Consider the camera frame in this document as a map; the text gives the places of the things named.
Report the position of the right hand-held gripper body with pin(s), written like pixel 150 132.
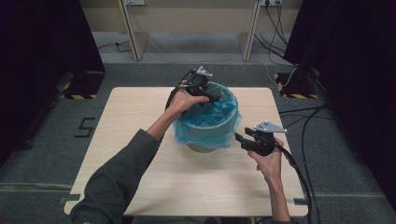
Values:
pixel 264 141

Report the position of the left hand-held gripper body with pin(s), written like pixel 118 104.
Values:
pixel 199 81

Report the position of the bin with blue bag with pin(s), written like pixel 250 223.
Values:
pixel 211 137

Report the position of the green plastic trash bin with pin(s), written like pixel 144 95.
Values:
pixel 200 148

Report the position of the person's right hand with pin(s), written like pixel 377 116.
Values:
pixel 271 165

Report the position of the person's left hand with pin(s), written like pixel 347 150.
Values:
pixel 182 101

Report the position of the yellow black striped stand base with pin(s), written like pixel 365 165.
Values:
pixel 299 91
pixel 77 93

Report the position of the light wooden furniture panel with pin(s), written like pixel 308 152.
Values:
pixel 249 34
pixel 134 34

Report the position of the black curtain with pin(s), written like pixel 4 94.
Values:
pixel 40 62
pixel 351 77

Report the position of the wall power socket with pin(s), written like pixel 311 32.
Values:
pixel 271 2
pixel 134 2

